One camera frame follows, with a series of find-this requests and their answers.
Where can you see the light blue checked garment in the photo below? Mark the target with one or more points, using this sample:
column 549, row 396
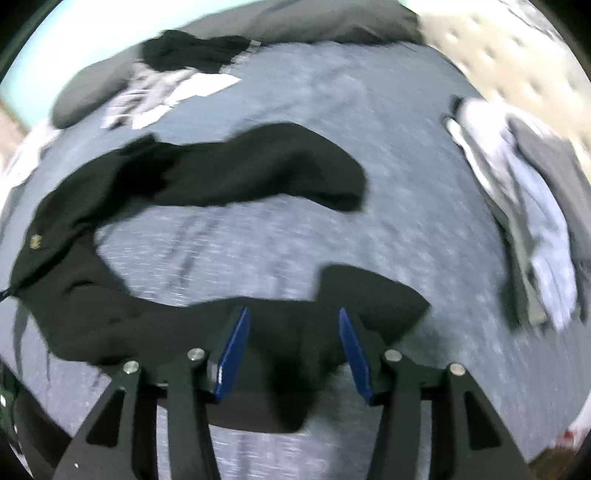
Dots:
column 540, row 221

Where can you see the black sweatshirt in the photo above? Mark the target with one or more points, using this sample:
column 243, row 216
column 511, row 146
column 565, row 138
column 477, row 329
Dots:
column 277, row 157

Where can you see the long dark grey pillow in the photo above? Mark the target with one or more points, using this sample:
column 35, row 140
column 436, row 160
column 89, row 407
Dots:
column 323, row 23

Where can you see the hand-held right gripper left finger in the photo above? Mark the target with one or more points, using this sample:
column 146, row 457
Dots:
column 233, row 355

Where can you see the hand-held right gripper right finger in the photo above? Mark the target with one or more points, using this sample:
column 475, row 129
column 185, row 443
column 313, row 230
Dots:
column 355, row 355

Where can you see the light grey folded garment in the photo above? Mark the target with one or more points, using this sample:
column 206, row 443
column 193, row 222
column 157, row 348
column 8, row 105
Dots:
column 480, row 134

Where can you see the cream tufted headboard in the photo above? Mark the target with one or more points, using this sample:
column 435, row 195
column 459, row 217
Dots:
column 508, row 55

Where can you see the light grey duvet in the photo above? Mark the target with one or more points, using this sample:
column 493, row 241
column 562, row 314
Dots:
column 27, row 157

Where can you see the bed with blue patterned sheet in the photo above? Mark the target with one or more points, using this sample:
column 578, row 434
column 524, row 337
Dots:
column 415, row 207

